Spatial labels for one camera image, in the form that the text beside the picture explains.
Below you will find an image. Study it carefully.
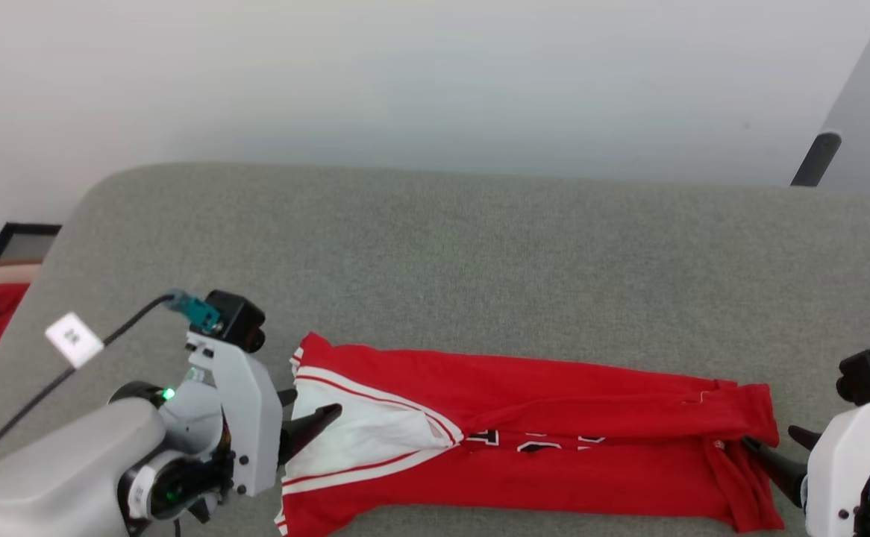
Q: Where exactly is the red and white jersey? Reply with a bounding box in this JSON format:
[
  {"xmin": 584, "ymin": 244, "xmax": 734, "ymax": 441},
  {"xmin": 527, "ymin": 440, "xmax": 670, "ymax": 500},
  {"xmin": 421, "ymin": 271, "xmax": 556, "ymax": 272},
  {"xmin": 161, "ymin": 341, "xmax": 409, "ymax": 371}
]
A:
[{"xmin": 275, "ymin": 332, "xmax": 785, "ymax": 537}]

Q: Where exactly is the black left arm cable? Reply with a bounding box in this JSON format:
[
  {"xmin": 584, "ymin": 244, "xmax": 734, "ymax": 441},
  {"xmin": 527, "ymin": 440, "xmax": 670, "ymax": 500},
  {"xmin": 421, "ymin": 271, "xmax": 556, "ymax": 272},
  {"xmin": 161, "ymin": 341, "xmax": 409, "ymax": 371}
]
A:
[{"xmin": 0, "ymin": 293, "xmax": 182, "ymax": 478}]

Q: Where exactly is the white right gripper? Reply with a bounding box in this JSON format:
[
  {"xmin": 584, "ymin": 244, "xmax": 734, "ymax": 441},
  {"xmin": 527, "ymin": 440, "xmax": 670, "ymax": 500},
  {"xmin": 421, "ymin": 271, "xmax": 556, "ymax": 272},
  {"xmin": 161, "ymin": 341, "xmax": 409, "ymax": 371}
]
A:
[{"xmin": 741, "ymin": 395, "xmax": 870, "ymax": 537}]

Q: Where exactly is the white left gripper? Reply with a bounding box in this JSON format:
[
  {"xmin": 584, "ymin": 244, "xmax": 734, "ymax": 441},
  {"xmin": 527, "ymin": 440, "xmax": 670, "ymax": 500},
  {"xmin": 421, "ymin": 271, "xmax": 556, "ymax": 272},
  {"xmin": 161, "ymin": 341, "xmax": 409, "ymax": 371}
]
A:
[{"xmin": 185, "ymin": 332, "xmax": 343, "ymax": 497}]

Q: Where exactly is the dark grey post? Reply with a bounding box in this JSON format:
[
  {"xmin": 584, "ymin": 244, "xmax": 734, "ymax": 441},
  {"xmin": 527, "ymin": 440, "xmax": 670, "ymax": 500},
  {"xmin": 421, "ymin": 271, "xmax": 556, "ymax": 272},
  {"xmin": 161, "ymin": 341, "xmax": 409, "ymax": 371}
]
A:
[{"xmin": 791, "ymin": 133, "xmax": 842, "ymax": 187}]

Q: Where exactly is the black rectangular frame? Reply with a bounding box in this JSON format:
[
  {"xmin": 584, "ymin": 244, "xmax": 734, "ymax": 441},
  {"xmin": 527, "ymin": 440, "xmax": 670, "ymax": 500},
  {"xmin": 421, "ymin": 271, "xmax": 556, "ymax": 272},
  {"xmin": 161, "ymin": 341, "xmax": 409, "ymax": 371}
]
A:
[{"xmin": 0, "ymin": 222, "xmax": 63, "ymax": 262}]

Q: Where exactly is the white cable label tag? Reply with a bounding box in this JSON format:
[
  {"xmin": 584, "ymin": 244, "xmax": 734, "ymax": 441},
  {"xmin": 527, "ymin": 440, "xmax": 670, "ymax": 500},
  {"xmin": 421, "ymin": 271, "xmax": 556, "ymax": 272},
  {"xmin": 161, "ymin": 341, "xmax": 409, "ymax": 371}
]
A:
[{"xmin": 45, "ymin": 312, "xmax": 104, "ymax": 369}]

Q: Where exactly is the teal left cable connector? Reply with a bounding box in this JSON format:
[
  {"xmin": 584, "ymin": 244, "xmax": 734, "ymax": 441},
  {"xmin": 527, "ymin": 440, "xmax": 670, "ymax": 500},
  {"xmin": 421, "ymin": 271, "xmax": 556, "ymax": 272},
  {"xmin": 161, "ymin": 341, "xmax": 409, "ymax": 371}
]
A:
[{"xmin": 165, "ymin": 289, "xmax": 222, "ymax": 333}]

